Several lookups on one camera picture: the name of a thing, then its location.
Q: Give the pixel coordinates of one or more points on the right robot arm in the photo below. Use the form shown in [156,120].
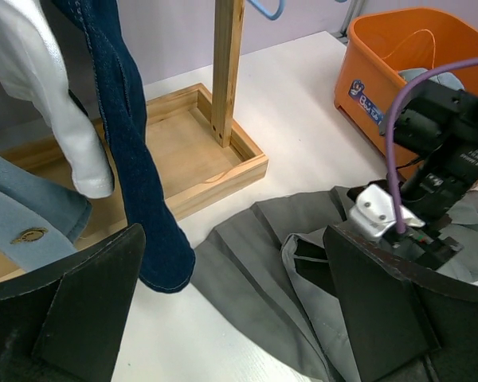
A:
[439,125]

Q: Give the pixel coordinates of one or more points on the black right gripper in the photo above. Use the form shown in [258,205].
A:
[422,246]

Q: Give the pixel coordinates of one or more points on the light denim jacket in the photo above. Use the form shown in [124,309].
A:
[39,220]

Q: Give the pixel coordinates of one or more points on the light blue denim skirt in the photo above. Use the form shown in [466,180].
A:
[447,79]

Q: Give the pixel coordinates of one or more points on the white shirt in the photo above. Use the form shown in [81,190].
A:
[32,68]

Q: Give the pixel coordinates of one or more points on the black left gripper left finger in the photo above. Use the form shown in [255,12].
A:
[65,321]

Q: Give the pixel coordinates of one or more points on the grey pleated skirt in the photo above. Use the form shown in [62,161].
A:
[266,271]

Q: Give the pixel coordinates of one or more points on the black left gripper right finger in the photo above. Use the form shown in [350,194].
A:
[405,322]

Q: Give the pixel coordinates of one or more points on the light blue grey-skirt hanger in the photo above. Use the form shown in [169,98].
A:
[265,12]

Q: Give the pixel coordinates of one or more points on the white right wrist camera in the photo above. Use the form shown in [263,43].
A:
[373,215]

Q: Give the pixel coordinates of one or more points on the orange plastic basket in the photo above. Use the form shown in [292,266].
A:
[382,45]

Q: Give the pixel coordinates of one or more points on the dark blue denim garment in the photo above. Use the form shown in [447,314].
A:
[168,261]

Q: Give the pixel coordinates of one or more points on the wooden clothes rack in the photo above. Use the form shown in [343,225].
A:
[201,152]

